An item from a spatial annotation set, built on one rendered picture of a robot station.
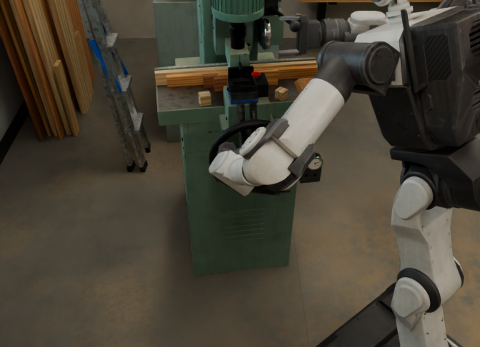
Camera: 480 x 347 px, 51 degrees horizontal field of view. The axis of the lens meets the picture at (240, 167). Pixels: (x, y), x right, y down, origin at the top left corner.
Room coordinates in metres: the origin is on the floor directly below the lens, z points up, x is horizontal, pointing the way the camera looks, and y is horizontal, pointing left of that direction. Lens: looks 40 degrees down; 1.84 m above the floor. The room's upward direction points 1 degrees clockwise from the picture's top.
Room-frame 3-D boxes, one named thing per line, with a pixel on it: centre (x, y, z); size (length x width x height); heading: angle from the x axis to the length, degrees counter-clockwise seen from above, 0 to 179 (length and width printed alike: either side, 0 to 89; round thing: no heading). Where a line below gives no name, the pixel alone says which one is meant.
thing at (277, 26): (1.84, -0.11, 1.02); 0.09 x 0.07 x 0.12; 99
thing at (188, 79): (1.64, -0.04, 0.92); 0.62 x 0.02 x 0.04; 99
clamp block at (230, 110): (1.44, -0.02, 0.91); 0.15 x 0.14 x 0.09; 99
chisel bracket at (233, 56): (1.65, 0.01, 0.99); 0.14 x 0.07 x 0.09; 9
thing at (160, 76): (1.65, 0.01, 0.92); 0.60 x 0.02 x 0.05; 99
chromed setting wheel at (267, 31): (1.78, -0.09, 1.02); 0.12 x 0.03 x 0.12; 9
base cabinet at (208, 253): (1.75, 0.03, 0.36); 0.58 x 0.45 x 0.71; 9
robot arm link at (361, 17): (1.53, -0.41, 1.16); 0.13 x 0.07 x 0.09; 92
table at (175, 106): (1.52, -0.01, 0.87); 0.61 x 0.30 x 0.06; 99
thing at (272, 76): (1.60, -0.03, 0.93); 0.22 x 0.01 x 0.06; 99
